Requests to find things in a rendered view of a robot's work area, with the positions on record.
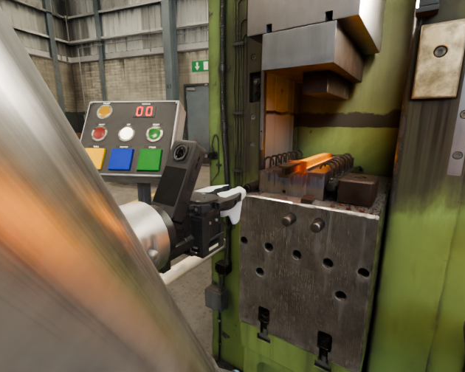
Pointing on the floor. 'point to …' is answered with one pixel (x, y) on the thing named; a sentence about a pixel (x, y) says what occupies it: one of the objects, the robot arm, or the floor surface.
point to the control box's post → (144, 193)
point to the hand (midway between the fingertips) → (235, 187)
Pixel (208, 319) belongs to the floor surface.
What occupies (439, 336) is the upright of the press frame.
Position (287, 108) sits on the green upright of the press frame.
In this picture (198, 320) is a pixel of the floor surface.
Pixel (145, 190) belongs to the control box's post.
